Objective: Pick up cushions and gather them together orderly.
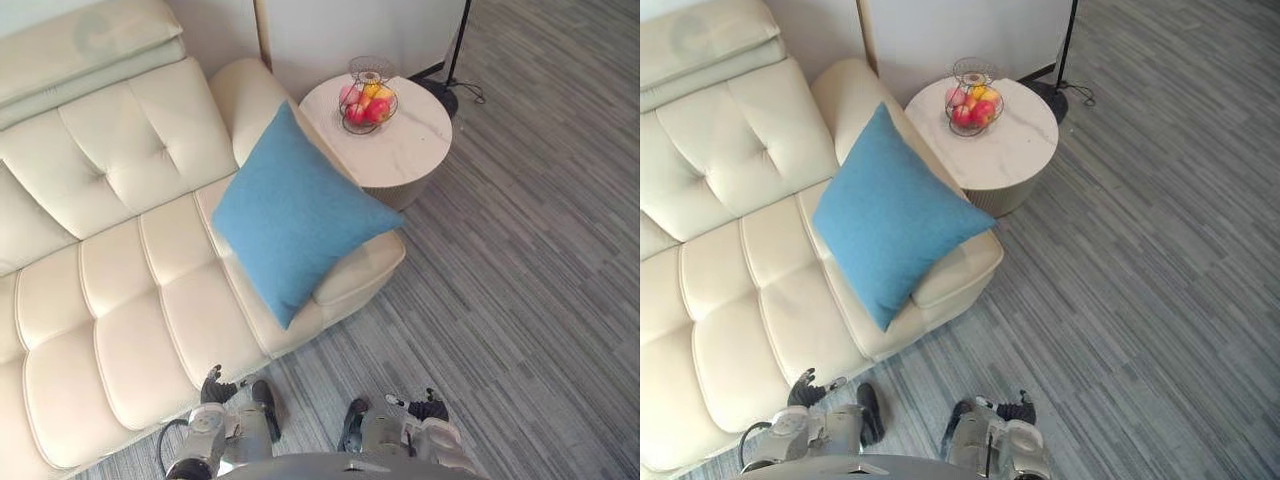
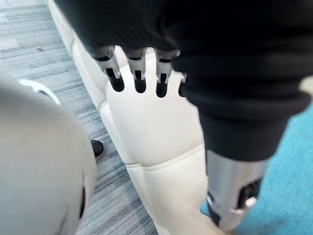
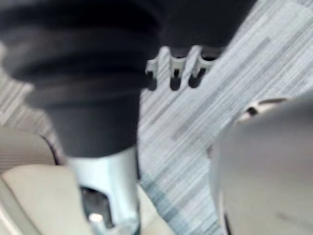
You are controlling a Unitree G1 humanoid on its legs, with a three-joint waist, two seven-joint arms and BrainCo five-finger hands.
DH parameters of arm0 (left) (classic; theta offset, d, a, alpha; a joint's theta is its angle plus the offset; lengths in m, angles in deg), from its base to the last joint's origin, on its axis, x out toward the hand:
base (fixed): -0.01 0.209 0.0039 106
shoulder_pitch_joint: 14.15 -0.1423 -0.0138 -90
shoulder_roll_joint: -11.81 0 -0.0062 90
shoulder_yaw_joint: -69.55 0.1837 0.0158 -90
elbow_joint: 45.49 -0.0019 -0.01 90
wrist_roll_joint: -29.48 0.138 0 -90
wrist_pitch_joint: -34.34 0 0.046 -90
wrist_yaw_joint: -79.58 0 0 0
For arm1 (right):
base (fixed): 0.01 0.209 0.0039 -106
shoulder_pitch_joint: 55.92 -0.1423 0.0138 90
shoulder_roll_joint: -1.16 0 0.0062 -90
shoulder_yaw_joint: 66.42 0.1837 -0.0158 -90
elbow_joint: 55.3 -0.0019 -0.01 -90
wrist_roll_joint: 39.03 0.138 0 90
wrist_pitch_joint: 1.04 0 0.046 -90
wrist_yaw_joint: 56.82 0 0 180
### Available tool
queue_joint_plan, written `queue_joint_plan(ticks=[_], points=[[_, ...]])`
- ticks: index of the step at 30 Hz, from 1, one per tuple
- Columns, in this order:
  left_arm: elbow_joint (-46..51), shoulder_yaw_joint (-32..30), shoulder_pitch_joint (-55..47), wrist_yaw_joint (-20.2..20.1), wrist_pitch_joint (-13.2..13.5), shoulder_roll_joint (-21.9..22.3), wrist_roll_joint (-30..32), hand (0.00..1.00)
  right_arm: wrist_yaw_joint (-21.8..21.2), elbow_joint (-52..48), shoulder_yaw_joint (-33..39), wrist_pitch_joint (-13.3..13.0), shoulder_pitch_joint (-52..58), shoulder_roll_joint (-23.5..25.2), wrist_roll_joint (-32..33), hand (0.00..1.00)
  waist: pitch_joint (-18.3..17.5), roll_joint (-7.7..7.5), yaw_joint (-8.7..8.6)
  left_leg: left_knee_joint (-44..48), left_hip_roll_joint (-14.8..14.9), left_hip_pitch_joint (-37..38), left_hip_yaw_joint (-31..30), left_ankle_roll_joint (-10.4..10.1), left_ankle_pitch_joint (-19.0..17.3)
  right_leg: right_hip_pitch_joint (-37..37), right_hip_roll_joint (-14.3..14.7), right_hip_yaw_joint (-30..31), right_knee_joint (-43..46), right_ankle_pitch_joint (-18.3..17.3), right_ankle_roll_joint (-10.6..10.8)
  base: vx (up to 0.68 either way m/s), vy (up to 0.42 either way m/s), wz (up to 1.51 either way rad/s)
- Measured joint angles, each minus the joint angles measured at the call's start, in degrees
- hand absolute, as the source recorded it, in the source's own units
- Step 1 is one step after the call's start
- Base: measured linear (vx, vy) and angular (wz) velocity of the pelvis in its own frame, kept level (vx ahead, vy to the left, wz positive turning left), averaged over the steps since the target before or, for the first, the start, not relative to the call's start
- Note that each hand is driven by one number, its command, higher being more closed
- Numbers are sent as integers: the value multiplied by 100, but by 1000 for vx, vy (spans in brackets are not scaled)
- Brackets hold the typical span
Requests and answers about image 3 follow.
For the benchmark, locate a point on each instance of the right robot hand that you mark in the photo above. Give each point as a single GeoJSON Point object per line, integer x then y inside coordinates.
{"type": "Point", "coordinates": [97, 73]}

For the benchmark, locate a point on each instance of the grey striped rug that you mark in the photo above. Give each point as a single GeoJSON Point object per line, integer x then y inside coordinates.
{"type": "Point", "coordinates": [195, 137]}

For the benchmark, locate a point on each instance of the silver robot leg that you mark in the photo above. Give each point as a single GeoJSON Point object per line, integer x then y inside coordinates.
{"type": "Point", "coordinates": [266, 171]}

